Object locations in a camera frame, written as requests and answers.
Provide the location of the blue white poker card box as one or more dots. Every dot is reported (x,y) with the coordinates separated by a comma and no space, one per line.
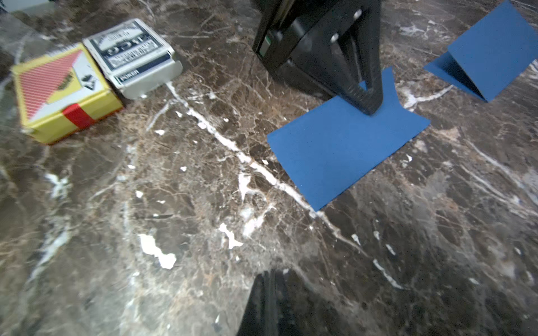
(134,58)

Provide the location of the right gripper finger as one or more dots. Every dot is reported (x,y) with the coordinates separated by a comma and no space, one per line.
(268,310)

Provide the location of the yellow red card box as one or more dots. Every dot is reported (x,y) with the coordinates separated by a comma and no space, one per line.
(61,93)

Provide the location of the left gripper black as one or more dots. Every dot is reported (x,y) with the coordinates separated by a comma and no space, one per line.
(324,48)

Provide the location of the blue square paper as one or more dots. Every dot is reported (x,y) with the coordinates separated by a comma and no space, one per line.
(330,148)
(490,55)

